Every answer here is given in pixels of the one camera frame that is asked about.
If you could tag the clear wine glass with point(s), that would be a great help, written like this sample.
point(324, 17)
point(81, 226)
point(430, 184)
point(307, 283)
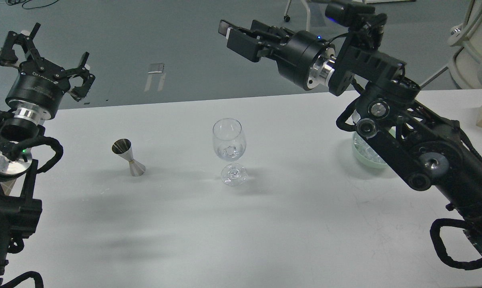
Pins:
point(229, 144)

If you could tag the clear ice cubes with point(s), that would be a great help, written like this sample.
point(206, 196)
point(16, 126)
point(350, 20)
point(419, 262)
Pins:
point(365, 147)

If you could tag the cream white chair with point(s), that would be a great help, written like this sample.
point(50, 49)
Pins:
point(465, 66)

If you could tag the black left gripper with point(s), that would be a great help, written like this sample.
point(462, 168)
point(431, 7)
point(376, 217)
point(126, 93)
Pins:
point(33, 85)

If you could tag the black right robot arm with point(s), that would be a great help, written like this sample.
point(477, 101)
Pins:
point(421, 147)

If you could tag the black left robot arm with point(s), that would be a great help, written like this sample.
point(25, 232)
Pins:
point(25, 150)

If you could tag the green bowl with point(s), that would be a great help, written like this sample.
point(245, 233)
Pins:
point(363, 154)

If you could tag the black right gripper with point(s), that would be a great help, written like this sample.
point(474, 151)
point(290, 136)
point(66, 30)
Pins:
point(295, 59)

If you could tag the steel cocktail jigger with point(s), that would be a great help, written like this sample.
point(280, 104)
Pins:
point(124, 149)

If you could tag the white rolling chair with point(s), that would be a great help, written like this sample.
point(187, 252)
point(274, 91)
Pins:
point(294, 8)

